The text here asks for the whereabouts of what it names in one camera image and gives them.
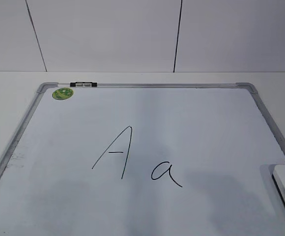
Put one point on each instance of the black and silver hanging clip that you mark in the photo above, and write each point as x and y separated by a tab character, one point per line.
83	84

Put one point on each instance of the round green magnet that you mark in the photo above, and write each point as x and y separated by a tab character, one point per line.
62	93

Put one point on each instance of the white whiteboard with grey frame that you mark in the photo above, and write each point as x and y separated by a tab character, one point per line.
144	160

